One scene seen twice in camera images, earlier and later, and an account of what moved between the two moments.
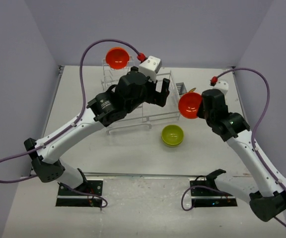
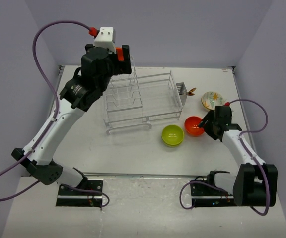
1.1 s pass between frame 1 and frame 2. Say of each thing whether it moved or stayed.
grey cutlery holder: stayed
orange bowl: moved
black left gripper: moved
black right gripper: moved
